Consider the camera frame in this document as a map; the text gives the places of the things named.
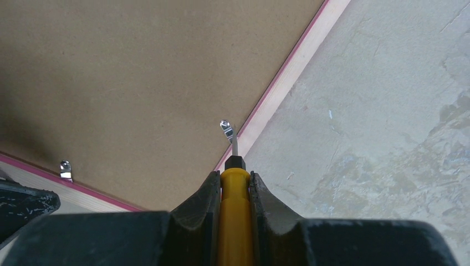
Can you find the silver frame clip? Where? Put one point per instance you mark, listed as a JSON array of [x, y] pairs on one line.
[[66, 171], [228, 130]]

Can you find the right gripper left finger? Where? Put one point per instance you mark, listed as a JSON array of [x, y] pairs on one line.
[[185, 236]]

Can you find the pink picture frame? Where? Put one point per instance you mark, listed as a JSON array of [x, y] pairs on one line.
[[131, 93]]

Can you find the yellow handled screwdriver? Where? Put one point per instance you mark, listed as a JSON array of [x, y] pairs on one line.
[[235, 240]]

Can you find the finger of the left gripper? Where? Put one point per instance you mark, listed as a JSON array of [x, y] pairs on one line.
[[20, 205]]

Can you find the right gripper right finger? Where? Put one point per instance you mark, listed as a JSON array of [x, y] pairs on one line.
[[283, 237]]

